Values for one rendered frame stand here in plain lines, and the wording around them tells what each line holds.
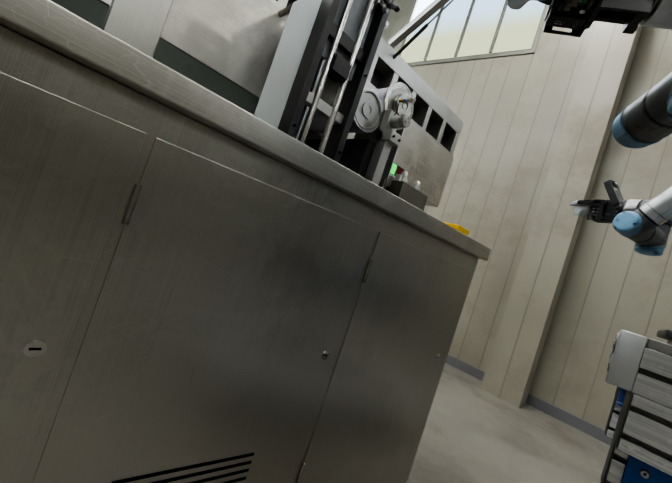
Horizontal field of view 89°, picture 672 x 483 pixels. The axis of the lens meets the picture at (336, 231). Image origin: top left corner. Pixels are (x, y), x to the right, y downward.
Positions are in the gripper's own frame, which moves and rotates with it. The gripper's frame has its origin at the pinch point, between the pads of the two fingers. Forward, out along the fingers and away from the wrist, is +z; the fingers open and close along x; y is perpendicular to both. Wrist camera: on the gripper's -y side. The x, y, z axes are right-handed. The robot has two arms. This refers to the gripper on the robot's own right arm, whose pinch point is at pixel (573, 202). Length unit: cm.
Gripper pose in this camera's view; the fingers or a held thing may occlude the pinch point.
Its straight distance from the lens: 176.0
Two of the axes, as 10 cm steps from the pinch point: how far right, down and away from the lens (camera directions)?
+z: -3.9, -1.0, 9.2
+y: -2.0, 9.8, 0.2
